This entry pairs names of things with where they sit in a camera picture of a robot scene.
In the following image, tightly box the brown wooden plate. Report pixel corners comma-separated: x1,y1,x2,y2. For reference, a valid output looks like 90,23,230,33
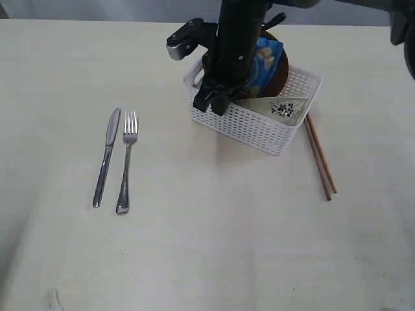
256,31,289,98

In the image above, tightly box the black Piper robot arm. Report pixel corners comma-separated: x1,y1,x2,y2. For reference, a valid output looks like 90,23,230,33
193,1,414,115

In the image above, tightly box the grey speckled ceramic bowl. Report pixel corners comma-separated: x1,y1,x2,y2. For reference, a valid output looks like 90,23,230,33
236,97,308,126

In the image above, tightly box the silver metal fork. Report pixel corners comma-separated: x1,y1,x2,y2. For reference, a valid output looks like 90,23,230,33
115,111,139,215

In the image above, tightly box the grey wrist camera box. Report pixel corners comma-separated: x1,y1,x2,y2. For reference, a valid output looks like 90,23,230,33
166,18,217,61

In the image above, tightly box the brown wooden chopstick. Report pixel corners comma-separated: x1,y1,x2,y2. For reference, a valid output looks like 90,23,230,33
304,114,331,202
308,113,338,193

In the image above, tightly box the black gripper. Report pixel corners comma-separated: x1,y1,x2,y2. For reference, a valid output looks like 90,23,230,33
193,53,255,115

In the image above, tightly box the blue Lays chips bag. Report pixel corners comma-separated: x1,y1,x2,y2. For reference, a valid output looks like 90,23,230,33
242,37,283,98

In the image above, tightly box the silver metal table knife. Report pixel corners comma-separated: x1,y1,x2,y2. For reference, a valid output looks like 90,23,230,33
92,108,121,208

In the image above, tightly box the white perforated plastic basket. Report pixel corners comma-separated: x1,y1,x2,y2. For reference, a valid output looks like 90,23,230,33
184,60,322,156

